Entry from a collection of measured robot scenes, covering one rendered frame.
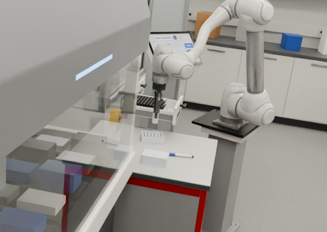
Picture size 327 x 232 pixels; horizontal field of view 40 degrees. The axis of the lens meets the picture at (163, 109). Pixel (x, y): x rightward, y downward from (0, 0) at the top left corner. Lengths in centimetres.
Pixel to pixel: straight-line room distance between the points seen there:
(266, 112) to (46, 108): 189
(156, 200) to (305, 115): 376
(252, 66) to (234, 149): 57
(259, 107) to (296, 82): 297
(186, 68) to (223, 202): 113
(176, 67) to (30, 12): 144
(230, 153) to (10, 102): 224
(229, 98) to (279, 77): 280
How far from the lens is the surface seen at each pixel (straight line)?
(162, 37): 365
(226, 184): 299
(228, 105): 284
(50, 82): 94
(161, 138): 251
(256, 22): 251
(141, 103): 271
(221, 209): 308
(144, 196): 222
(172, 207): 222
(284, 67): 558
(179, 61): 228
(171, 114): 266
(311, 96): 569
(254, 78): 265
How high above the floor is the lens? 170
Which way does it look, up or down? 18 degrees down
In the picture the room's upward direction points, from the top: 7 degrees clockwise
